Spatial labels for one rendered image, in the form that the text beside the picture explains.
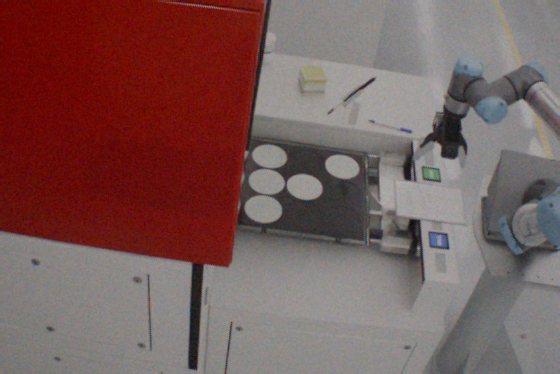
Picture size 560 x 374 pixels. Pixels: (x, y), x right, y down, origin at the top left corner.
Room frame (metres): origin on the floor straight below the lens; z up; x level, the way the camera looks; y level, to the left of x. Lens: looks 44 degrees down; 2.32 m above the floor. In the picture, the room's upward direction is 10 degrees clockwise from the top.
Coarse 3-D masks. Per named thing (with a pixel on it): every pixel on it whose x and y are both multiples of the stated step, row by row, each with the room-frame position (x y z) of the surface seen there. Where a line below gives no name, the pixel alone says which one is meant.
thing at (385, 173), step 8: (376, 168) 1.68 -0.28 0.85; (384, 168) 1.65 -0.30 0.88; (392, 168) 1.66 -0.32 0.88; (400, 168) 1.67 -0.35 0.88; (384, 176) 1.62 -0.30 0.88; (392, 176) 1.62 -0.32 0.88; (400, 176) 1.63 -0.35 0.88; (384, 184) 1.58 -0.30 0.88; (392, 184) 1.59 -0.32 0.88; (384, 192) 1.55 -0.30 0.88; (392, 192) 1.55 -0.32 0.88; (384, 200) 1.52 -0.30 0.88; (392, 200) 1.52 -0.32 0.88; (384, 224) 1.42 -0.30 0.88; (392, 224) 1.42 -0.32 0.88; (400, 224) 1.43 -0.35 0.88; (384, 248) 1.34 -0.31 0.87; (392, 248) 1.34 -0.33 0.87; (400, 248) 1.34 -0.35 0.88; (408, 248) 1.34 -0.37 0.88
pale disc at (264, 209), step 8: (248, 200) 1.40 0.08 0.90; (256, 200) 1.40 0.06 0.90; (264, 200) 1.41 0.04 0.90; (272, 200) 1.42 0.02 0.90; (248, 208) 1.37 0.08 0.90; (256, 208) 1.37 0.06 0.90; (264, 208) 1.38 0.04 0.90; (272, 208) 1.38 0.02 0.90; (280, 208) 1.39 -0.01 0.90; (256, 216) 1.34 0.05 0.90; (264, 216) 1.35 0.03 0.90; (272, 216) 1.36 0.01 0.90
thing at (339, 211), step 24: (264, 144) 1.64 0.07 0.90; (264, 168) 1.54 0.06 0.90; (288, 168) 1.55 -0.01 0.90; (312, 168) 1.57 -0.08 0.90; (360, 168) 1.61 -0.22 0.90; (288, 192) 1.46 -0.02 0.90; (336, 192) 1.49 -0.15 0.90; (360, 192) 1.51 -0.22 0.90; (240, 216) 1.33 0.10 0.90; (288, 216) 1.37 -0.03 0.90; (312, 216) 1.38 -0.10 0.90; (336, 216) 1.40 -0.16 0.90; (360, 216) 1.41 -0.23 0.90; (360, 240) 1.33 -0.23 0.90
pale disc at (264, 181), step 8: (256, 176) 1.50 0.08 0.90; (264, 176) 1.50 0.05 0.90; (272, 176) 1.51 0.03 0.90; (280, 176) 1.52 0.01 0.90; (256, 184) 1.47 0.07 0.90; (264, 184) 1.47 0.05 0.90; (272, 184) 1.48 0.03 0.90; (280, 184) 1.48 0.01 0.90; (264, 192) 1.44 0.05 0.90; (272, 192) 1.45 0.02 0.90
